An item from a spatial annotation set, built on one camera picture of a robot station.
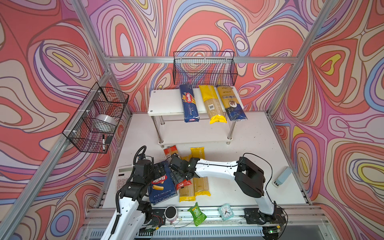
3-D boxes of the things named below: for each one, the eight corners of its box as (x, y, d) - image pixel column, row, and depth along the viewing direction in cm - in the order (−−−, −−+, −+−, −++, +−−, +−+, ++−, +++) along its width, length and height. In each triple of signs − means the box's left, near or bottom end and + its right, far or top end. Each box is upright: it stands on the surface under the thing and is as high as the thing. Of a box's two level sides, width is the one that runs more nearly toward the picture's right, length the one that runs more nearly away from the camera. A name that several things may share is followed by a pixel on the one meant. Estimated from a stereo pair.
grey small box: (277, 190, 84) (281, 187, 80) (270, 184, 86) (274, 181, 82) (289, 172, 90) (294, 169, 87) (282, 167, 93) (286, 164, 89)
